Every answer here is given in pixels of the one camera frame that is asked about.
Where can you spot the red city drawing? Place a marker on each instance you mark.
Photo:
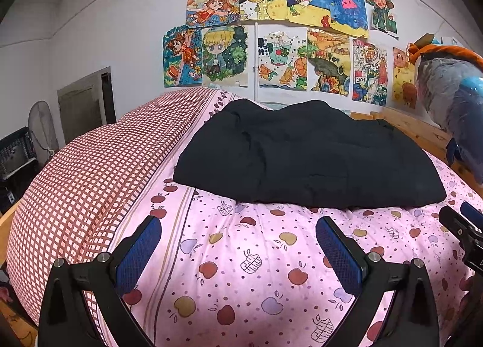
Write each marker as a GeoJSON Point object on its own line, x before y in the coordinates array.
{"type": "Point", "coordinates": [369, 71]}

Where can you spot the white box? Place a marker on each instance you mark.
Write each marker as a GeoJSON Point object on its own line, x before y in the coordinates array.
{"type": "Point", "coordinates": [452, 41]}

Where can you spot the turtle and fish drawing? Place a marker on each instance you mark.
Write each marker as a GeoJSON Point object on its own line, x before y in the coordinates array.
{"type": "Point", "coordinates": [283, 56]}

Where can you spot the white wall pipe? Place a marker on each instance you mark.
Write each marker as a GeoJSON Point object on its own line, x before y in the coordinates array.
{"type": "Point", "coordinates": [256, 24]}

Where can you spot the orange-dress girl drawing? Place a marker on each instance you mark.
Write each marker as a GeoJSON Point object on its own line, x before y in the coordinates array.
{"type": "Point", "coordinates": [183, 56]}

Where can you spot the black padded jacket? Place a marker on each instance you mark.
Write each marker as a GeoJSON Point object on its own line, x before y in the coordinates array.
{"type": "Point", "coordinates": [302, 158]}

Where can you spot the blue pink creature drawing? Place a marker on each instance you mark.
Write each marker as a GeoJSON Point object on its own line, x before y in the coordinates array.
{"type": "Point", "coordinates": [347, 5]}

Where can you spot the lying orange-haired girl drawing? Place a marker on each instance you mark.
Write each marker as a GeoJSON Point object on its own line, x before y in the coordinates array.
{"type": "Point", "coordinates": [213, 7]}

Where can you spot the blond boy drawing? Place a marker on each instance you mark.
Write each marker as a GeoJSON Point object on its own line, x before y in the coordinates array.
{"type": "Point", "coordinates": [222, 54]}

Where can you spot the yellow bear drawing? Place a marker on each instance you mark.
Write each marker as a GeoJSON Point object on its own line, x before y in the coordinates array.
{"type": "Point", "coordinates": [403, 79]}

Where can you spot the orange plush toy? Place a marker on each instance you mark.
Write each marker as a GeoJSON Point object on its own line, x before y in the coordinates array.
{"type": "Point", "coordinates": [449, 51]}

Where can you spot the grey wall hatch door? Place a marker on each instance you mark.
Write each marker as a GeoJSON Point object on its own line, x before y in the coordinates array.
{"type": "Point", "coordinates": [83, 105]}

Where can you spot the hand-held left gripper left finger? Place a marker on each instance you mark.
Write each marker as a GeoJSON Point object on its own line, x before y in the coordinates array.
{"type": "Point", "coordinates": [137, 252]}

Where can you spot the black plastic crate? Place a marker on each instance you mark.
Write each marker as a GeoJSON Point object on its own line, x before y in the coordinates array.
{"type": "Point", "coordinates": [20, 188]}
{"type": "Point", "coordinates": [17, 152]}

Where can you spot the pale blue cloth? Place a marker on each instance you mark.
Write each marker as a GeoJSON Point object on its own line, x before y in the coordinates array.
{"type": "Point", "coordinates": [268, 104]}

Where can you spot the clear bag of bedding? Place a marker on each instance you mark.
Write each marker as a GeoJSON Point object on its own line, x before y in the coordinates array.
{"type": "Point", "coordinates": [449, 98]}

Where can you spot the grey standing fan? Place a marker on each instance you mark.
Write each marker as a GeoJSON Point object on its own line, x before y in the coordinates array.
{"type": "Point", "coordinates": [43, 126]}

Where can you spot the pink fruit-print quilt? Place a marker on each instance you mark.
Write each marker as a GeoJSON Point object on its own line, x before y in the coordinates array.
{"type": "Point", "coordinates": [245, 256]}

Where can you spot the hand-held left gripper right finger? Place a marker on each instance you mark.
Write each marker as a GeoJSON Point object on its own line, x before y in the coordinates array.
{"type": "Point", "coordinates": [339, 252]}

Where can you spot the red checkered pillow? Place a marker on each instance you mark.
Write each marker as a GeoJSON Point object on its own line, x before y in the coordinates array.
{"type": "Point", "coordinates": [86, 181]}

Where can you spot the red-haired figure drawing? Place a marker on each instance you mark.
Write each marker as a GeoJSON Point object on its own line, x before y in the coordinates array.
{"type": "Point", "coordinates": [381, 9]}

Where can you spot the orange landscape drawing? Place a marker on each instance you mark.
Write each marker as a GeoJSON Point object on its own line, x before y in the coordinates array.
{"type": "Point", "coordinates": [328, 62]}

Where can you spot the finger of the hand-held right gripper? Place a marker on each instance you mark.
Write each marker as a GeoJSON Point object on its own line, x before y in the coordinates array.
{"type": "Point", "coordinates": [472, 214]}
{"type": "Point", "coordinates": [454, 220]}

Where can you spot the wooden bed frame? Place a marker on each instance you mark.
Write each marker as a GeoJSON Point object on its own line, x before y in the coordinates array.
{"type": "Point", "coordinates": [407, 124]}

